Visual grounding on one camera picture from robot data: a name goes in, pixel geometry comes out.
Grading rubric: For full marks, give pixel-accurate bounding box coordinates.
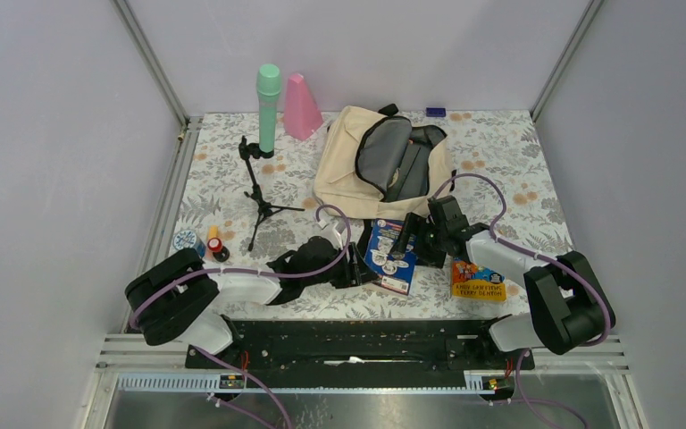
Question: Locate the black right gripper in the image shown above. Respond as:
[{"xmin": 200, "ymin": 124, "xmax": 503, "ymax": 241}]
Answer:
[{"xmin": 389, "ymin": 212, "xmax": 448, "ymax": 270}]

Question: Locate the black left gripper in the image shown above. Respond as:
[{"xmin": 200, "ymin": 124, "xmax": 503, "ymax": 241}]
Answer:
[{"xmin": 303, "ymin": 242, "xmax": 378, "ymax": 290}]

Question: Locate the blue comic paperback book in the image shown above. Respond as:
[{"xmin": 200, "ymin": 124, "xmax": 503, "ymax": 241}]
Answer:
[{"xmin": 364, "ymin": 219, "xmax": 417, "ymax": 298}]

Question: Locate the beige canvas backpack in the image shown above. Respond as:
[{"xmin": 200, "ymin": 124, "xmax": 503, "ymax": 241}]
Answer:
[{"xmin": 313, "ymin": 105, "xmax": 456, "ymax": 221}]

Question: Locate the black moon paperback book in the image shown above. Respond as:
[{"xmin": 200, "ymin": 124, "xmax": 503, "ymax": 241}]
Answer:
[{"xmin": 383, "ymin": 143, "xmax": 431, "ymax": 202}]

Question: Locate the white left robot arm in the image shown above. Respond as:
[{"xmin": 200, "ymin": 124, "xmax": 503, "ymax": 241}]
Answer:
[{"xmin": 124, "ymin": 221, "xmax": 378, "ymax": 367}]

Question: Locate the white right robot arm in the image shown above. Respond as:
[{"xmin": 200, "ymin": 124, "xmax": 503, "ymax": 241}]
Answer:
[{"xmin": 389, "ymin": 197, "xmax": 615, "ymax": 368}]

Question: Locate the yellow treehouse paperback book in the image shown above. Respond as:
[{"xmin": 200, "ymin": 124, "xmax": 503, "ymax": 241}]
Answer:
[{"xmin": 450, "ymin": 258, "xmax": 506, "ymax": 302}]

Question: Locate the small blue block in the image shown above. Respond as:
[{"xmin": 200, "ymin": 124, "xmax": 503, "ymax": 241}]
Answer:
[{"xmin": 425, "ymin": 107, "xmax": 447, "ymax": 118}]

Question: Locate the black mini tripod stand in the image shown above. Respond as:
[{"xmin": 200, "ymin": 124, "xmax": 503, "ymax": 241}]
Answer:
[{"xmin": 238, "ymin": 135, "xmax": 304, "ymax": 252}]

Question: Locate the pink plastic cone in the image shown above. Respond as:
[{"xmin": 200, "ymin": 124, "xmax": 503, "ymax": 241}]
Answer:
[{"xmin": 283, "ymin": 72, "xmax": 323, "ymax": 140}]

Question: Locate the mint green microphone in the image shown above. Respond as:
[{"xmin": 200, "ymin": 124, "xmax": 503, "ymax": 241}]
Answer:
[{"xmin": 255, "ymin": 63, "xmax": 282, "ymax": 158}]

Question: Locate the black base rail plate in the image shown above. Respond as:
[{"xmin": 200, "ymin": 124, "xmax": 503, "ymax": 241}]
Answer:
[{"xmin": 219, "ymin": 320, "xmax": 535, "ymax": 390}]

